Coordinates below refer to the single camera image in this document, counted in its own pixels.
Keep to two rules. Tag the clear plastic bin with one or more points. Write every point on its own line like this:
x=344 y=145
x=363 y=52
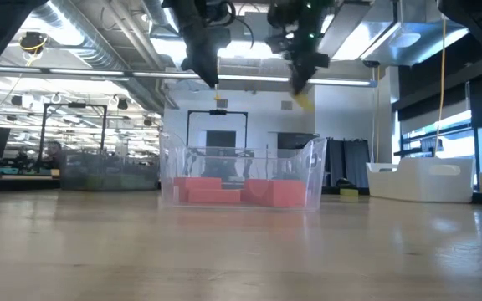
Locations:
x=174 y=167

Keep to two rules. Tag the white plastic bin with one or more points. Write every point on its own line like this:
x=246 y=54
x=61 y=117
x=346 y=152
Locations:
x=421 y=184

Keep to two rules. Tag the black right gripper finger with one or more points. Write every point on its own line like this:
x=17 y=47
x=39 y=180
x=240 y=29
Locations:
x=310 y=75
x=298 y=79

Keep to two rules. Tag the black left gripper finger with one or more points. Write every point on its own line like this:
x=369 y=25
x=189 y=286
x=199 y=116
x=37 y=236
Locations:
x=212 y=71
x=195 y=67

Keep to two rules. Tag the smoky grey plastic bin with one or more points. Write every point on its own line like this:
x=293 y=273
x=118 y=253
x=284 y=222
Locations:
x=78 y=165

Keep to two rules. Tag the wide red rectangular block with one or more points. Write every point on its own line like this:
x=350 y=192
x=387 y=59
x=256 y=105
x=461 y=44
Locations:
x=216 y=196

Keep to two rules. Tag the black gantry frame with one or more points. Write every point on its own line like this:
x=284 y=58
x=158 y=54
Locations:
x=45 y=125
x=218 y=111

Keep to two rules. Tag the dark grey curtain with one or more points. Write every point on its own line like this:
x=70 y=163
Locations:
x=345 y=161

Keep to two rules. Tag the long ceiling light bar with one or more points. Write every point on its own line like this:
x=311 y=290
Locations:
x=86 y=72

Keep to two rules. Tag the silver rectangular duct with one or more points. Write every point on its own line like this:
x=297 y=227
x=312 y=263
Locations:
x=404 y=42

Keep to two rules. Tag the green rectangular block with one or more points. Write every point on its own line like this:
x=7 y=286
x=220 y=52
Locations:
x=349 y=192

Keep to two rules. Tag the person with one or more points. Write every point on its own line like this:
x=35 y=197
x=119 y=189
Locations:
x=52 y=152

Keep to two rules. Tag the silver round ventilation duct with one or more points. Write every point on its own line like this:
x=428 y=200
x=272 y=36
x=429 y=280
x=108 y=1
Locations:
x=98 y=42

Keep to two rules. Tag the dark wall screen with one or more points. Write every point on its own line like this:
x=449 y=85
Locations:
x=299 y=140

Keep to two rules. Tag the black ceiling camera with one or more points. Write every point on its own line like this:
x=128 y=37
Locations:
x=33 y=42

